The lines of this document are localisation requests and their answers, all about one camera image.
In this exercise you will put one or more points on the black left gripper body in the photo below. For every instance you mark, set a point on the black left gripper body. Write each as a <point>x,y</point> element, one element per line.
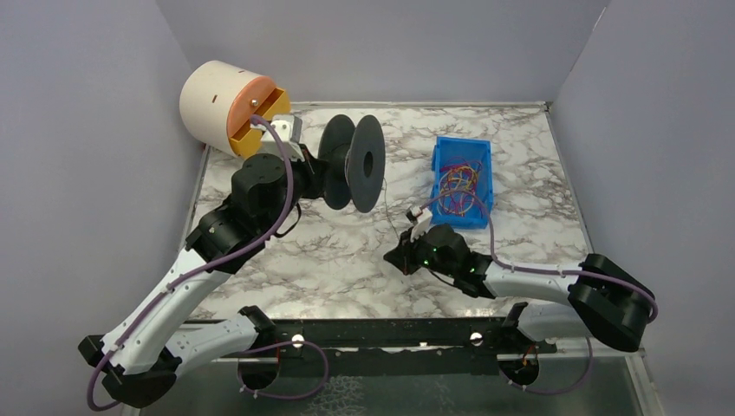
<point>313,174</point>

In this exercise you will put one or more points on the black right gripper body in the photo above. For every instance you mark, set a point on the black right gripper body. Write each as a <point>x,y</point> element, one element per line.
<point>403,252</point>

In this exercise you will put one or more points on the black cable spool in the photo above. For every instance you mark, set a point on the black cable spool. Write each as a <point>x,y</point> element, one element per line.
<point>355,158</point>

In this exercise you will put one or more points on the blue plastic bin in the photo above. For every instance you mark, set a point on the blue plastic bin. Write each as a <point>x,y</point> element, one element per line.
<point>462,191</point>

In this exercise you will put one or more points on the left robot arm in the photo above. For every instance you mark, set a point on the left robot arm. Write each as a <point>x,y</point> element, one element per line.
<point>139,361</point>

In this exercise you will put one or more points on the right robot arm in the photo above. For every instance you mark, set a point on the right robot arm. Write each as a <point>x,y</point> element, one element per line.
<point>594,298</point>

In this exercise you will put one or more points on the yellow drawer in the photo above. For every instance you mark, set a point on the yellow drawer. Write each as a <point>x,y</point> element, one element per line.
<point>245,139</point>

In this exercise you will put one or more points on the cream cylindrical drawer cabinet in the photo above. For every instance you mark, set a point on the cream cylindrical drawer cabinet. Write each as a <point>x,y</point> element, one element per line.
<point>207,97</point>

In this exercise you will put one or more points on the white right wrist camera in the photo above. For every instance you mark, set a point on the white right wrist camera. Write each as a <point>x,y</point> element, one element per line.
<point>420,218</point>

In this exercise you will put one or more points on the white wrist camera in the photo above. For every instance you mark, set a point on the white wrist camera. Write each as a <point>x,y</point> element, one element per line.
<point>420,218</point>
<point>288,127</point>

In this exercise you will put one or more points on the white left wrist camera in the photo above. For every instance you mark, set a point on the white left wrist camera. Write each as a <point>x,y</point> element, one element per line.
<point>288,127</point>

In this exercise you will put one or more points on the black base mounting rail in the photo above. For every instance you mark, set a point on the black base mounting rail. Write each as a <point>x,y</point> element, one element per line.
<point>349,347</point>

